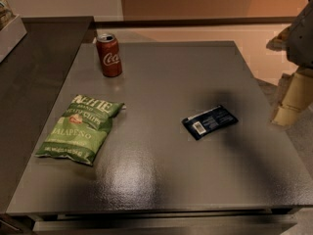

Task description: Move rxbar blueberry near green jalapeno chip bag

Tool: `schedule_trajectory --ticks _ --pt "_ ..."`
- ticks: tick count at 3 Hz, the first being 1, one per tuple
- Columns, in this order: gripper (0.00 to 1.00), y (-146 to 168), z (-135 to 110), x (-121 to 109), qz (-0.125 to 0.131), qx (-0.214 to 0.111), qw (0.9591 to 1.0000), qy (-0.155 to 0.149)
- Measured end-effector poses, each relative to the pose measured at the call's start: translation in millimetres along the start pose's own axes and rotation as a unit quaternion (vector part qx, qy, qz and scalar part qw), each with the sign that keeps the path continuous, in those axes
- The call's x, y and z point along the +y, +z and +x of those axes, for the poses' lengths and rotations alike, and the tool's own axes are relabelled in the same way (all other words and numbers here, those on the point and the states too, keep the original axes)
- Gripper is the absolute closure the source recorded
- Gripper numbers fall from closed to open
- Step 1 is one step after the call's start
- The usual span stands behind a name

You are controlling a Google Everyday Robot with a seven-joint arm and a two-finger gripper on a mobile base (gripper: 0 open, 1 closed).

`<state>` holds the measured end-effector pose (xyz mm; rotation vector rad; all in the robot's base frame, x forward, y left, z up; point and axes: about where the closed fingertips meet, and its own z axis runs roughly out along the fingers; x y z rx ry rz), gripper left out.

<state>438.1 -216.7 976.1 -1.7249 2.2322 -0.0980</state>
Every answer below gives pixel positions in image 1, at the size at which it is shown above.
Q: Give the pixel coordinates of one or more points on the grey metal gripper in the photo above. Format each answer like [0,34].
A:
[301,39]

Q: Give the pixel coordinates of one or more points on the dark blue RXBAR wrapper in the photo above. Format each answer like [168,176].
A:
[209,121]

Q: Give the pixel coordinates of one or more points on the white-grey robot arm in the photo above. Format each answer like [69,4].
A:
[295,92]

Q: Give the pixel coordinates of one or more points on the green jalapeno chip bag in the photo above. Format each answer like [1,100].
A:
[81,130]

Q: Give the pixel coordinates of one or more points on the snack bag in box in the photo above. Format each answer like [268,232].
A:
[6,13]

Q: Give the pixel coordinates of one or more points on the red Coca-Cola can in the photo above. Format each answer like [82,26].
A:
[108,51]

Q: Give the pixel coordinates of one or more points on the dark side counter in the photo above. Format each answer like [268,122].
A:
[31,77]

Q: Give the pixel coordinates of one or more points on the white box on counter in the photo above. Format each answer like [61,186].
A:
[11,35]

